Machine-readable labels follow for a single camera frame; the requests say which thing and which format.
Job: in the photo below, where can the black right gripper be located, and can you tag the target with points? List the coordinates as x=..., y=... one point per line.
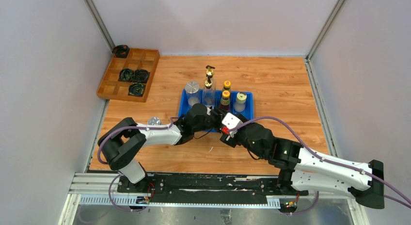
x=229, y=140

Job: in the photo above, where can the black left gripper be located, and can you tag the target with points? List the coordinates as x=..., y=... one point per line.
x=218, y=114

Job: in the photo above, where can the green label sauce bottle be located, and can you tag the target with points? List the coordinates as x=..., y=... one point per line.
x=225, y=100

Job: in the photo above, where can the clear glass oil bottle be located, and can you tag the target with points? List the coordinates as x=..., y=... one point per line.
x=208, y=95

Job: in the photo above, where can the jar with pale yellow lid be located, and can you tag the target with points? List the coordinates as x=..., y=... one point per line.
x=240, y=102

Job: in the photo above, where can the red label sauce bottle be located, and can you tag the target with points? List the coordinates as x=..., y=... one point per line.
x=227, y=85

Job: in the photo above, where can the jar with silver lid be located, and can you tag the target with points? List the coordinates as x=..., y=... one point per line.
x=192, y=90

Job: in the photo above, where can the white bead jar blue label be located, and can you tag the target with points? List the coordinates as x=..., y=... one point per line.
x=154, y=121

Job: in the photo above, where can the glass bottle with brown sauce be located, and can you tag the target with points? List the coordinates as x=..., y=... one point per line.
x=210, y=73

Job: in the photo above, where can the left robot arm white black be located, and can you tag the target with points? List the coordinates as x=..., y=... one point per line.
x=119, y=146

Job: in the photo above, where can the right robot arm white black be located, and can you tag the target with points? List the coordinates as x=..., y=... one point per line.
x=303, y=169

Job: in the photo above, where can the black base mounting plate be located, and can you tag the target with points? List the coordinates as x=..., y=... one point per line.
x=192, y=188

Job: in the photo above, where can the dark coiled roll lower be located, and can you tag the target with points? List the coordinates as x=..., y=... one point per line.
x=136, y=89

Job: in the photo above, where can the dark coiled roll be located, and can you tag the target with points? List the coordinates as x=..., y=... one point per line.
x=141, y=76
x=126, y=75
x=136, y=89

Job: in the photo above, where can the dark coiled roll upper right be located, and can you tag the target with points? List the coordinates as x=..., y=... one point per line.
x=141, y=76

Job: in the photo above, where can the dark coiled roll upper left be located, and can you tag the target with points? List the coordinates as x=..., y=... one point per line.
x=126, y=75

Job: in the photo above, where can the wooden compartment tray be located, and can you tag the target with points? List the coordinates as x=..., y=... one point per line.
x=138, y=58

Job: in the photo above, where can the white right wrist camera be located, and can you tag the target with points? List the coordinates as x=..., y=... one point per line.
x=229, y=123

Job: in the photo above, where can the aluminium frame rail front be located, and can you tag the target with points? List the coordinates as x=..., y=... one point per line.
x=105, y=198

